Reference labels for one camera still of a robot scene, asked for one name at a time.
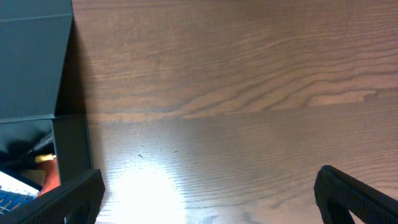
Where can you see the wooden handled orange scraper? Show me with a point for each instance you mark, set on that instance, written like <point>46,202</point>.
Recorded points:
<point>44,174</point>

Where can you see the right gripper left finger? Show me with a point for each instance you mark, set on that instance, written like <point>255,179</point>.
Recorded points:
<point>76,201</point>

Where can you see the black gift box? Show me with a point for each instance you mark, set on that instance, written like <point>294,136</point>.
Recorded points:
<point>41,86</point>

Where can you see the small claw hammer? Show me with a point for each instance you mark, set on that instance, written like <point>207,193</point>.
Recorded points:
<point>44,142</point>

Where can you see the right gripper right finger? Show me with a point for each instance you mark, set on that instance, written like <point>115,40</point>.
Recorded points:
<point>339,196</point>

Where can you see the black yellow screwdriver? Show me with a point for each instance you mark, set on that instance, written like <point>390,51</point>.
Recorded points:
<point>31,160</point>

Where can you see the blue precision screwdriver set case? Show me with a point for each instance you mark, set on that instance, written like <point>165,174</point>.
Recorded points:
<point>16,190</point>

